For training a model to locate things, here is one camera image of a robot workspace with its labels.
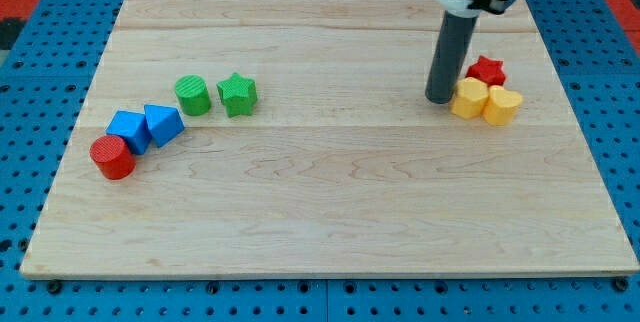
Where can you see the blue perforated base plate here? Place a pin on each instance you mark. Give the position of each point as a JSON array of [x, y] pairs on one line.
[[43, 84]]

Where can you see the yellow heart block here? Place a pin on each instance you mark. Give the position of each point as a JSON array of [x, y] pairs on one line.
[[502, 106]]

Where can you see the yellow hexagon block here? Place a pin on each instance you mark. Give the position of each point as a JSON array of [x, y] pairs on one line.
[[470, 97]]

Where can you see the red star block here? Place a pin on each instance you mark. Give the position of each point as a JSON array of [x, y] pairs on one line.
[[487, 70]]

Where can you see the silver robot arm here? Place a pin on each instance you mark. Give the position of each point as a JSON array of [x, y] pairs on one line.
[[473, 8]]

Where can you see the blue cube block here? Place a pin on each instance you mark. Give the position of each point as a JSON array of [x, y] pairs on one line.
[[132, 128]]

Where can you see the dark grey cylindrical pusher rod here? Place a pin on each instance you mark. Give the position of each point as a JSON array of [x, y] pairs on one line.
[[450, 52]]

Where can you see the blue triangular prism block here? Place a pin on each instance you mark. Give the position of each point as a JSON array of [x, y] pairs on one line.
[[164, 123]]

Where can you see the light wooden board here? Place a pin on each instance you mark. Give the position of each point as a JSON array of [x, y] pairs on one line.
[[344, 170]]

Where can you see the green star block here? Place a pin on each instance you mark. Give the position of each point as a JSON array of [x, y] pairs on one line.
[[238, 95]]

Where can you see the green cylinder block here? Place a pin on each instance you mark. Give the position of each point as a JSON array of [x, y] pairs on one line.
[[192, 94]]

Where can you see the red cylinder block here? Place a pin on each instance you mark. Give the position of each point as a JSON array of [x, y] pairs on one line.
[[112, 157]]

